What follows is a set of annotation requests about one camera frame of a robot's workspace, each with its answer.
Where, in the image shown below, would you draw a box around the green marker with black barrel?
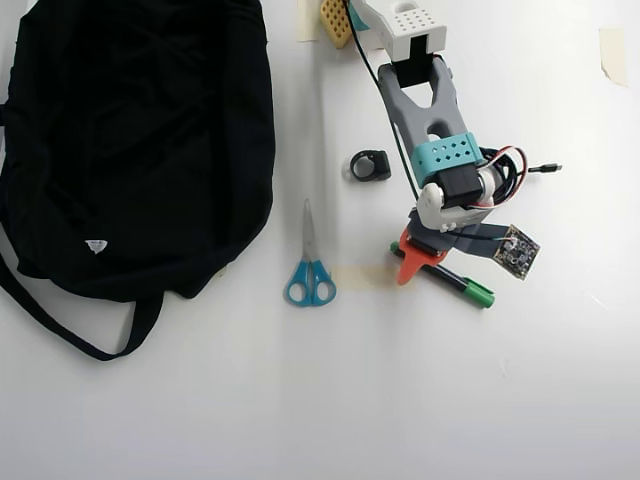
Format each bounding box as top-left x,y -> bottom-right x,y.
389,241 -> 497,310

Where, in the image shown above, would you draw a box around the black fabric bag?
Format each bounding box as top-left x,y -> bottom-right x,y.
0,0 -> 278,363

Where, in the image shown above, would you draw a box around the long beige masking tape strip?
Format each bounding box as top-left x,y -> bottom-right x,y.
331,264 -> 402,290

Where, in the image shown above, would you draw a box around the blue-handled scissors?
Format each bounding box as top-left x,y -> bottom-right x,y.
284,197 -> 338,308

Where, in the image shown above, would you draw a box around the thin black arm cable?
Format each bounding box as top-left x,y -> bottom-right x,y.
343,0 -> 422,202

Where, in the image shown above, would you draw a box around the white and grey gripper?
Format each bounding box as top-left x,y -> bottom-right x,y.
396,181 -> 497,288

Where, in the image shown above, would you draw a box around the black coiled USB cable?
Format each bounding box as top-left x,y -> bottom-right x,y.
479,149 -> 564,207

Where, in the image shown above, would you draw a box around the red white servo wires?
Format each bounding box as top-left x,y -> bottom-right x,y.
477,145 -> 529,206

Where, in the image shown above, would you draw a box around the black ring-shaped clip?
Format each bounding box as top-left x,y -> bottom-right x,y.
341,148 -> 393,184

